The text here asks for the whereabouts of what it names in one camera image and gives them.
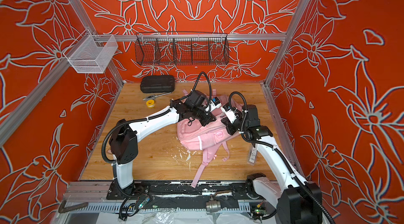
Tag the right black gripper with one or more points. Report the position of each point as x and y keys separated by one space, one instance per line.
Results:
x=229 y=125

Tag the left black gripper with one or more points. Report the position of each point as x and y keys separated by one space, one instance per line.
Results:
x=209 y=117

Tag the pink student backpack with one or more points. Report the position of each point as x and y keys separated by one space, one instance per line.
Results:
x=195 y=137

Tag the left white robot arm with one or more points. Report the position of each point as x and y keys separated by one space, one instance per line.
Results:
x=120 y=146

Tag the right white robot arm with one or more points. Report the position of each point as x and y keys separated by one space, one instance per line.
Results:
x=295 y=200

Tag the yellow tape roll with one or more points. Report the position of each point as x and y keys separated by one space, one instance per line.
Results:
x=150 y=103

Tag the grey metal tool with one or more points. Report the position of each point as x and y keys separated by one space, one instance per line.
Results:
x=153 y=97

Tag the black plastic case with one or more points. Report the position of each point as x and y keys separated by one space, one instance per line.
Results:
x=158 y=84

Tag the metal pipe fitting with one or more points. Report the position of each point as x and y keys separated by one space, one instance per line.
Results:
x=213 y=206

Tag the rusty allen key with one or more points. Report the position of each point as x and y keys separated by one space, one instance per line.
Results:
x=64 y=209

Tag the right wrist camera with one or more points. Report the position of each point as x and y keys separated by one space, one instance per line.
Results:
x=229 y=112

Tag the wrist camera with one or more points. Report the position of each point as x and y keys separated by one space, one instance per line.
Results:
x=215 y=103
x=229 y=112

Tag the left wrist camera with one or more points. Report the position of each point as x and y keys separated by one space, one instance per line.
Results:
x=215 y=103

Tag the black wire wall basket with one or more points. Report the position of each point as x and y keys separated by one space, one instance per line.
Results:
x=182 y=49

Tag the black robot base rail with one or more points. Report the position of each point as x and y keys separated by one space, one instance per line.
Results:
x=180 y=194

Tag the white wire wall basket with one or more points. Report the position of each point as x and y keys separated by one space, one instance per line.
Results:
x=90 y=53

